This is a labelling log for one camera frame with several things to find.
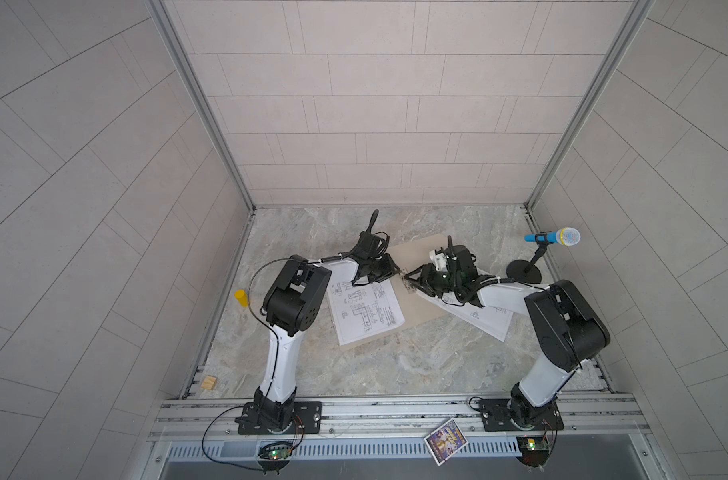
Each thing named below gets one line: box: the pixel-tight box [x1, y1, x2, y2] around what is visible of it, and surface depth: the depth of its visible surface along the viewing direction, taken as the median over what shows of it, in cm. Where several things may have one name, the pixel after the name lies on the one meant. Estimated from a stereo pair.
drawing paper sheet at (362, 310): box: [327, 279, 406, 346], surface depth 91 cm
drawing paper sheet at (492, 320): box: [415, 289, 514, 342], surface depth 88 cm
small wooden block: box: [201, 376, 217, 390], surface depth 77 cm
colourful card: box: [424, 418, 469, 467], surface depth 68 cm
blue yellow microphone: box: [524, 227, 581, 247], surface depth 79 cm
